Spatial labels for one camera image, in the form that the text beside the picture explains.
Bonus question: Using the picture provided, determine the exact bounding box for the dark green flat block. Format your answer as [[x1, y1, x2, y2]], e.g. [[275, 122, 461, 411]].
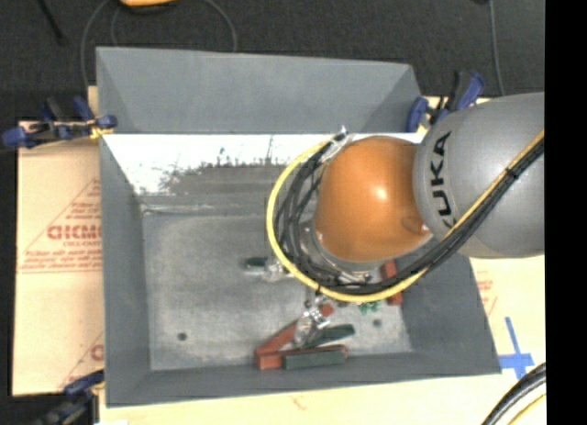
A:
[[242, 256, 271, 275], [313, 323, 357, 344], [281, 349, 348, 371]]

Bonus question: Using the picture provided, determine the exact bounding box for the clear plastic thing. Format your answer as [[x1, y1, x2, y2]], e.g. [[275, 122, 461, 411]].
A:
[[261, 261, 295, 283]]

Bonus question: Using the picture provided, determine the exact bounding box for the grey metal bin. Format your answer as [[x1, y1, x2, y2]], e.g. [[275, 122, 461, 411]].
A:
[[94, 46, 502, 407]]

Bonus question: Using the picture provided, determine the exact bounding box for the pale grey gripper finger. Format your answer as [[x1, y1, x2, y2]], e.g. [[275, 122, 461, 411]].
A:
[[304, 324, 326, 349], [293, 317, 314, 347]]

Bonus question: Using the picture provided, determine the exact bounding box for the brown cardboard board, red print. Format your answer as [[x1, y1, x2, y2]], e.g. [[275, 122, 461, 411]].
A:
[[11, 85, 546, 397]]

